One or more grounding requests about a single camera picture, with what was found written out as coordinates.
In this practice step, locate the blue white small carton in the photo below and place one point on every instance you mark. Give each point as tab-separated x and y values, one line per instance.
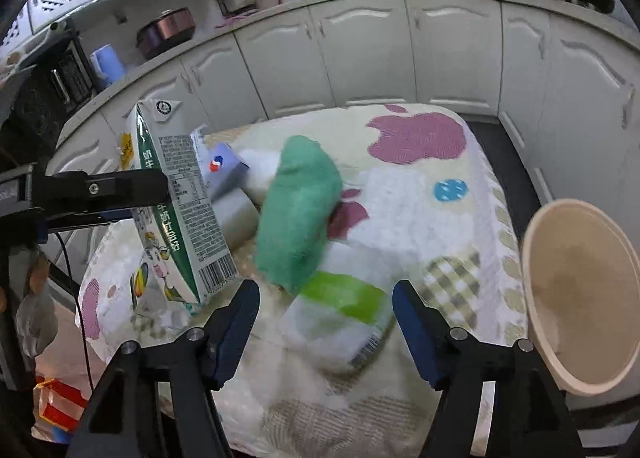
225	168

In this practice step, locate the printed blanket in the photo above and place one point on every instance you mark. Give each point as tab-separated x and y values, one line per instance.
415	218

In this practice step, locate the beige round bin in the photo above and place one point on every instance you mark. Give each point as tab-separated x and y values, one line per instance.
575	288

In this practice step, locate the black floor mat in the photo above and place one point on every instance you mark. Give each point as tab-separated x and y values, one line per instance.
505	163

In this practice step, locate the green cloth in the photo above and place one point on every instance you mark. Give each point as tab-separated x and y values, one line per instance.
295	218

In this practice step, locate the black oven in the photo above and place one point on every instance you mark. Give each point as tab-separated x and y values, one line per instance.
60	78

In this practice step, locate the white green packet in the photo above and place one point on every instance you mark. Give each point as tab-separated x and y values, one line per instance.
335	323

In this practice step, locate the white kitchen cabinets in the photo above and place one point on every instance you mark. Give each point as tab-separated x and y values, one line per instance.
370	48

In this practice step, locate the blue cup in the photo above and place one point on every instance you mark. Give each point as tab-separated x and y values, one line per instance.
107	65

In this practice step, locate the red white bag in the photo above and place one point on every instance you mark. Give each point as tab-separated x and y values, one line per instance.
60	403

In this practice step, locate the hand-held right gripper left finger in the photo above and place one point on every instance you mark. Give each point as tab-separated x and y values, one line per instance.
235	333

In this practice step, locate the green white milk carton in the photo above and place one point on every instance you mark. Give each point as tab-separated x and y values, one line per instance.
185	198

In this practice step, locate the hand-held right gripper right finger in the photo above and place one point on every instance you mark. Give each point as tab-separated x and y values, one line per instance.
417	333

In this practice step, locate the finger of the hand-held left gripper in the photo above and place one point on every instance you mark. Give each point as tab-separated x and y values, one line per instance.
85	222
100	188

